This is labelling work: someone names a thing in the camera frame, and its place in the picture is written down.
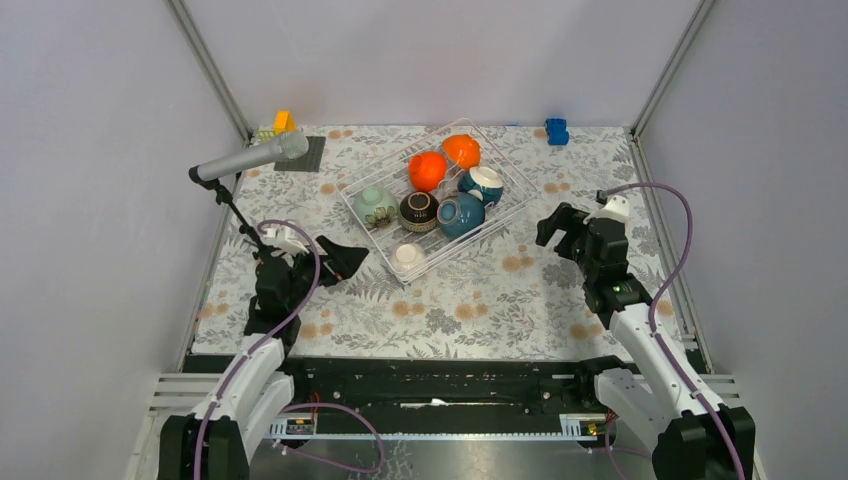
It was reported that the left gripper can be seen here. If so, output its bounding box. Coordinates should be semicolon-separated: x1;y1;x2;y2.
284;235;368;311

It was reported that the white pink bowl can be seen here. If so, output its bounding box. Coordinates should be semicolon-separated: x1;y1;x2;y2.
389;243;426;275

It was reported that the teal bowl white rim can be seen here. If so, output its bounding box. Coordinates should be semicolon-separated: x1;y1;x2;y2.
457;166;504;206

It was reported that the dark teal bowl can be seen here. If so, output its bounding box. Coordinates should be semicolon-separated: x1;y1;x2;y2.
437;192;486;240

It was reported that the orange bowl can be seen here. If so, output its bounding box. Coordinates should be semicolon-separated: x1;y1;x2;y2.
408;151;448;192
441;134;481;170

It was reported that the orange bowl front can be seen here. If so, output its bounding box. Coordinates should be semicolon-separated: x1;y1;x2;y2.
408;151;448;192

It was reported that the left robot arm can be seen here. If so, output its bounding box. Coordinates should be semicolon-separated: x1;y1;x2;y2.
156;222;368;479

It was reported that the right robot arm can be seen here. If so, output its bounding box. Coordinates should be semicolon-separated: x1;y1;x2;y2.
536;196;756;479

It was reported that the pale green floral bowl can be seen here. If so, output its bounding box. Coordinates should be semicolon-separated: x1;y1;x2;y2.
352;186;399;230

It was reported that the floral tablecloth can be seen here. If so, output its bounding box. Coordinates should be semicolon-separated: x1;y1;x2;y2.
235;125;637;361

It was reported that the black patterned bowl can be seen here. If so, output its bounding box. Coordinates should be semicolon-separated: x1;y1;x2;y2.
398;191;440;233

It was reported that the blue toy block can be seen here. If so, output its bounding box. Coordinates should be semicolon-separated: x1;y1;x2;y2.
544;118;570;146

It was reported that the dark grey baseplate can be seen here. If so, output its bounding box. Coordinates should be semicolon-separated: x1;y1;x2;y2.
274;135;326;173

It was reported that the silver microphone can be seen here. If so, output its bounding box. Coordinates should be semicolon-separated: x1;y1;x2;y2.
188;130;309;185

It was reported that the green toy block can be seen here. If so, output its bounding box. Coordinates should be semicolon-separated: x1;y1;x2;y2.
256;126;276;143

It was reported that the yellow toy block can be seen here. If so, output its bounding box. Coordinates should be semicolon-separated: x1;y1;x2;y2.
272;110;297;135

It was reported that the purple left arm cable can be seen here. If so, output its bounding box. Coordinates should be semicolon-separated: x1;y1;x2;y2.
192;219;387;480

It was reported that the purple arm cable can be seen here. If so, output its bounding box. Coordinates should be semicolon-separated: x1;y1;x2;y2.
589;182;747;480
192;219;387;480

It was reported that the white wire dish rack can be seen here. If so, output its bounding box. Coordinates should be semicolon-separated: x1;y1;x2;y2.
340;118;538;283

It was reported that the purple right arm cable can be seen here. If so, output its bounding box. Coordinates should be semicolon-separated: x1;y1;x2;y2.
589;182;747;480

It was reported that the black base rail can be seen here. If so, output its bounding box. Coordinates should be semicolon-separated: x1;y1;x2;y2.
182;354;710;439

